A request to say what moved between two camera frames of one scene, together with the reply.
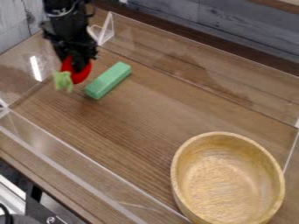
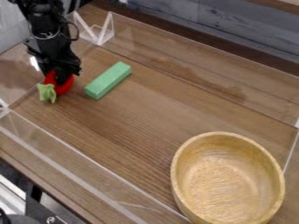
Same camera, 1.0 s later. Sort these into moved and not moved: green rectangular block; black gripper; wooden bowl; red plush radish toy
Moved: black gripper; red plush radish toy
Not moved: wooden bowl; green rectangular block
